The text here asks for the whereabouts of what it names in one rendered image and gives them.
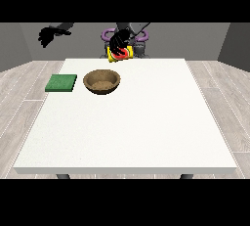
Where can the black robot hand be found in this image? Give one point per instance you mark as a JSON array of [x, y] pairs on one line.
[[48, 36], [119, 42]]

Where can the yellow cup with melon print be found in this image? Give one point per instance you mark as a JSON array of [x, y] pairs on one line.
[[129, 54]]

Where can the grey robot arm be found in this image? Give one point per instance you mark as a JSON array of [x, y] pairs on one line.
[[134, 28], [65, 25]]

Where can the brown wooden bowl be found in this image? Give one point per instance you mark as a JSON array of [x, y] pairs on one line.
[[102, 81]]

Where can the green square pad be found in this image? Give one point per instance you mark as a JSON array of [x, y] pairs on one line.
[[61, 82]]

